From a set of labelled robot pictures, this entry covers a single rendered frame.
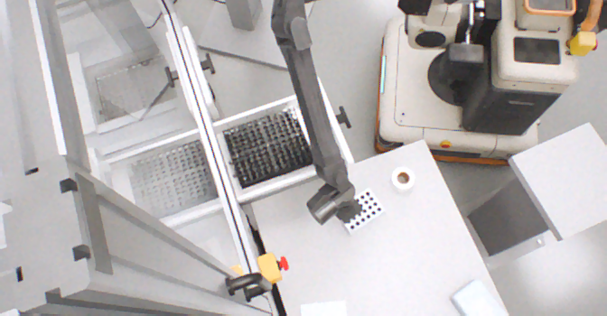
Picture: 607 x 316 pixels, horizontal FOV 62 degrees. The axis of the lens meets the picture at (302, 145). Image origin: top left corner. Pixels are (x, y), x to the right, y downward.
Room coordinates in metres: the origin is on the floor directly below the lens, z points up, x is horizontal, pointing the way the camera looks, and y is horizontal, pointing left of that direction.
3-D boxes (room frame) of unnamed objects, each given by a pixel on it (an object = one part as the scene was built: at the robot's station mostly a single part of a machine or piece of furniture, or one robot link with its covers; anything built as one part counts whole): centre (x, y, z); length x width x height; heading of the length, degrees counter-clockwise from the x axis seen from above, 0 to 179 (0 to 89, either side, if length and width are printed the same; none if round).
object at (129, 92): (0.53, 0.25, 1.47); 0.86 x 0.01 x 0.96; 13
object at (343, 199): (0.33, -0.09, 0.99); 0.07 x 0.06 x 0.07; 122
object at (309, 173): (0.52, 0.11, 0.86); 0.40 x 0.26 x 0.06; 103
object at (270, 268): (0.18, 0.13, 0.88); 0.07 x 0.05 x 0.07; 13
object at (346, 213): (0.33, -0.09, 0.92); 0.10 x 0.07 x 0.07; 30
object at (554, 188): (0.34, -0.81, 0.38); 0.30 x 0.30 x 0.76; 17
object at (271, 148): (0.52, 0.10, 0.87); 0.22 x 0.18 x 0.06; 103
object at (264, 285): (0.08, 0.10, 1.45); 0.05 x 0.03 x 0.19; 103
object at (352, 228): (0.32, -0.14, 0.78); 0.12 x 0.08 x 0.04; 116
